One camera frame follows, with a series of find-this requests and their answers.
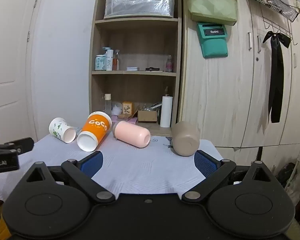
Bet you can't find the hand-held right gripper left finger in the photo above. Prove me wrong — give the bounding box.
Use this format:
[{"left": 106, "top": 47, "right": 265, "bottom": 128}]
[{"left": 26, "top": 151, "right": 116, "bottom": 204}]

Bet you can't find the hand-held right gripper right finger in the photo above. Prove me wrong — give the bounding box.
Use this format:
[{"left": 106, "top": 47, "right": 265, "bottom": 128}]
[{"left": 181, "top": 150, "right": 277, "bottom": 204}]

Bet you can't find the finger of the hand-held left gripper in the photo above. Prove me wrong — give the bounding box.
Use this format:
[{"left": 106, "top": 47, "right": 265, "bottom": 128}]
[{"left": 0, "top": 137, "right": 35, "bottom": 155}]

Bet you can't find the brown ceramic cup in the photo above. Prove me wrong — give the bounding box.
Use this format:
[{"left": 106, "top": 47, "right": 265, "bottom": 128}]
[{"left": 171, "top": 121, "right": 201, "bottom": 157}]

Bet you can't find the orange paper cup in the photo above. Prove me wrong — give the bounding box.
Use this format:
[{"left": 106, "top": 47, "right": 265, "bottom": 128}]
[{"left": 76, "top": 111, "right": 113, "bottom": 152}]

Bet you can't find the white floral paper cup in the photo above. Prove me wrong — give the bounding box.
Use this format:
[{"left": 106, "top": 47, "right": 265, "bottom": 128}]
[{"left": 49, "top": 117, "right": 77, "bottom": 144}]

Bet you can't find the pink plastic cup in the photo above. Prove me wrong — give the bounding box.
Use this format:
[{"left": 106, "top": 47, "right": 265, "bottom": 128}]
[{"left": 112, "top": 120, "right": 151, "bottom": 149}]

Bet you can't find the white patterned tablecloth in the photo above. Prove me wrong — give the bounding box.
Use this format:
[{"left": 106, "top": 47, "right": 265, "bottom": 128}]
[{"left": 0, "top": 129, "right": 224, "bottom": 202}]

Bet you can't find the crumpled white plastic bag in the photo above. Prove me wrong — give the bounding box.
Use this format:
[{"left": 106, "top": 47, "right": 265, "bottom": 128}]
[{"left": 111, "top": 102, "right": 123, "bottom": 116}]

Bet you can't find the clear bottle beige cap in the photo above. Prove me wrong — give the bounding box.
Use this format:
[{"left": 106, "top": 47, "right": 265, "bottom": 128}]
[{"left": 104, "top": 93, "right": 112, "bottom": 116}]

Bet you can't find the small wooden box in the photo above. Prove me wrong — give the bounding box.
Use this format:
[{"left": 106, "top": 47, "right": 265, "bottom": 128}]
[{"left": 122, "top": 101, "right": 135, "bottom": 116}]

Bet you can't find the paper towel roll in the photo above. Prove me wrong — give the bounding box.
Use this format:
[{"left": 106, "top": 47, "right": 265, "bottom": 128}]
[{"left": 160, "top": 93, "right": 173, "bottom": 128}]

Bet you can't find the cardboard box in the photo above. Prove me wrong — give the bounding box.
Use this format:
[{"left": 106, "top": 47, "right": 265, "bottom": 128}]
[{"left": 137, "top": 109, "right": 158, "bottom": 123}]

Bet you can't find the light wooden wardrobe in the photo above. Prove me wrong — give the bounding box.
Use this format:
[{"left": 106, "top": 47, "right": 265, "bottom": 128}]
[{"left": 178, "top": 0, "right": 300, "bottom": 153}]

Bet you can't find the white door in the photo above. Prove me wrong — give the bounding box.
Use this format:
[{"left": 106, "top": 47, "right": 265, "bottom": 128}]
[{"left": 0, "top": 0, "right": 45, "bottom": 142}]

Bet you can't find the dark bag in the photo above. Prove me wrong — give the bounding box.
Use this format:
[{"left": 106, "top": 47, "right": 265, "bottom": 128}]
[{"left": 275, "top": 162, "right": 297, "bottom": 188}]

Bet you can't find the teal label pump bottle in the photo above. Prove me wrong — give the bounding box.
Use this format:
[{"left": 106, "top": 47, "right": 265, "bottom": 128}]
[{"left": 94, "top": 47, "right": 111, "bottom": 71}]

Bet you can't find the white tube bottle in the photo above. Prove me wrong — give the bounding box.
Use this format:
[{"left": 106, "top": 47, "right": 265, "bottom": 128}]
[{"left": 106, "top": 49, "right": 114, "bottom": 71}]

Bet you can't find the clear orange bottle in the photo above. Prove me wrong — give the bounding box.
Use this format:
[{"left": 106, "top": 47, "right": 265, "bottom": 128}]
[{"left": 113, "top": 50, "right": 121, "bottom": 71}]

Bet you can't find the pink glass bottle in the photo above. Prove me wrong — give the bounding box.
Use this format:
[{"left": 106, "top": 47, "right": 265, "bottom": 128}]
[{"left": 165, "top": 55, "right": 174, "bottom": 73}]

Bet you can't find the black ribbon bow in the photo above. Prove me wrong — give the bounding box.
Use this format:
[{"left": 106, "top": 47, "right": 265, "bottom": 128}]
[{"left": 262, "top": 31, "right": 291, "bottom": 124}]

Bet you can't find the teal fabric bag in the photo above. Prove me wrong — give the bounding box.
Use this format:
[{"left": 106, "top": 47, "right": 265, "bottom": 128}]
[{"left": 196, "top": 22, "right": 229, "bottom": 59}]

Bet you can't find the wooden shelf unit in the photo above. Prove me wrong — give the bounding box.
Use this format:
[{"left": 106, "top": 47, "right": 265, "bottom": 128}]
[{"left": 88, "top": 0, "right": 183, "bottom": 137}]

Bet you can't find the green fabric bag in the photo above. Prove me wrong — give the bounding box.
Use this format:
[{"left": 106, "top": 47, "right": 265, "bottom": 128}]
[{"left": 187, "top": 0, "right": 238, "bottom": 27}]

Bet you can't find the grey plastic-wrapped storage box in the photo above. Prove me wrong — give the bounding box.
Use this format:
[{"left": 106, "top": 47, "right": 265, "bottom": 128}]
[{"left": 103, "top": 0, "right": 176, "bottom": 20}]

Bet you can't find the black wire hook rack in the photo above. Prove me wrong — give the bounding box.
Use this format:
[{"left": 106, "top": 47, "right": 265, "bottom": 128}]
[{"left": 258, "top": 2, "right": 298, "bottom": 46}]

